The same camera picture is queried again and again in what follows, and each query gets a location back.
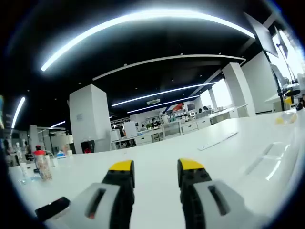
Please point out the large white appliance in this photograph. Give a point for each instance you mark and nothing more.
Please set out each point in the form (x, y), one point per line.
(130, 130)

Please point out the patterned bottle with red cap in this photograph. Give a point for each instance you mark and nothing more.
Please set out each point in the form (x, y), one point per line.
(44, 167)

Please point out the white black desk equipment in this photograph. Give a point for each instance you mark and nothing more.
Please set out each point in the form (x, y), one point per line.
(299, 105)

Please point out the small paper cup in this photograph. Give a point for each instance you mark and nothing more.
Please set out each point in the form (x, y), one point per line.
(69, 153)

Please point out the black smartphone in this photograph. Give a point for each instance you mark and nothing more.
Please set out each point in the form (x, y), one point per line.
(52, 208)

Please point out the blue tissue pack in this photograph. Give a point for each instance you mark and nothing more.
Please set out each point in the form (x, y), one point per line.
(61, 155)

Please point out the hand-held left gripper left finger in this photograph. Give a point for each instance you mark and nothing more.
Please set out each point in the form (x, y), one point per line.
(100, 205)

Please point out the yellow object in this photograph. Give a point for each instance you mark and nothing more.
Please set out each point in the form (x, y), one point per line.
(288, 102)

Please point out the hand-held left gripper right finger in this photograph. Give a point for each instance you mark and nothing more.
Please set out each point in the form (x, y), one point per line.
(209, 205)

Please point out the ceiling air vent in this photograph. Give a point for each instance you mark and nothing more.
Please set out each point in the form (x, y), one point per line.
(153, 101)

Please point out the small white appliance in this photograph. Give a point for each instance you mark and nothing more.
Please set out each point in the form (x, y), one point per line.
(115, 135)

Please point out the large hanging monitor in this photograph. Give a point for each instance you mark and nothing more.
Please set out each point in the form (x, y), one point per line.
(262, 35)

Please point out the black box with red print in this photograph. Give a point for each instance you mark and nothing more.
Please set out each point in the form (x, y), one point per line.
(87, 146)

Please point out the small hanging monitor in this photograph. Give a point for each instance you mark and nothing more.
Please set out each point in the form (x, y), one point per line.
(281, 41)

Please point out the white long counter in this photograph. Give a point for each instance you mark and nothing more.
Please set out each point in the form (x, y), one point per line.
(226, 114)

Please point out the black tripod stand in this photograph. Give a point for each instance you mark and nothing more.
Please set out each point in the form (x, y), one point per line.
(281, 100)

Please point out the white cabinet row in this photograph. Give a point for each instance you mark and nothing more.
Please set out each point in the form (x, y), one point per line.
(190, 127)

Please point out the long ceiling light strip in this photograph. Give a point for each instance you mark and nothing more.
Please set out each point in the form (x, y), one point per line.
(164, 103)
(152, 95)
(143, 17)
(19, 111)

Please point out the clear plastic bottle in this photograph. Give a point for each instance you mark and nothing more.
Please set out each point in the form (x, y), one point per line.
(19, 152)

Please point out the white square pillar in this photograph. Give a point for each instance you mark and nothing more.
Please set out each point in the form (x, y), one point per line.
(234, 90)
(88, 114)

